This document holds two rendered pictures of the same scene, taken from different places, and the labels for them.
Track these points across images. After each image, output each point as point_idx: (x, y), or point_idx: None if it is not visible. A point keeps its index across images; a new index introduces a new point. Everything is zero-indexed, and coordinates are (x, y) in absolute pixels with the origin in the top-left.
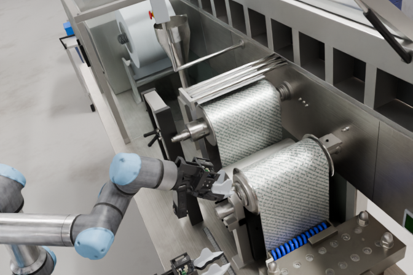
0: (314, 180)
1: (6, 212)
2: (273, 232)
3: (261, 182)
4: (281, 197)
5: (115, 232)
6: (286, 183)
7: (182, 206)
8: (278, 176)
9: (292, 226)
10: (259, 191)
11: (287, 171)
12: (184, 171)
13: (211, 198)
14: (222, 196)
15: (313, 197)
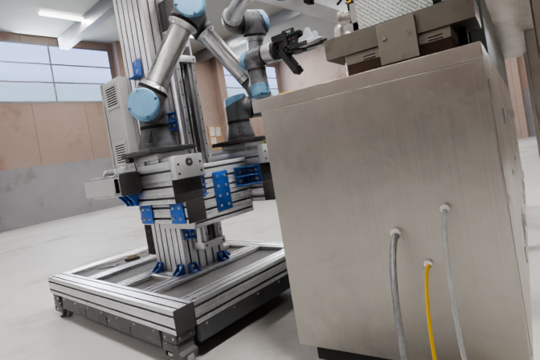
0: None
1: (250, 30)
2: (366, 20)
3: None
4: None
5: None
6: None
7: None
8: None
9: (387, 19)
10: None
11: None
12: None
13: None
14: None
15: None
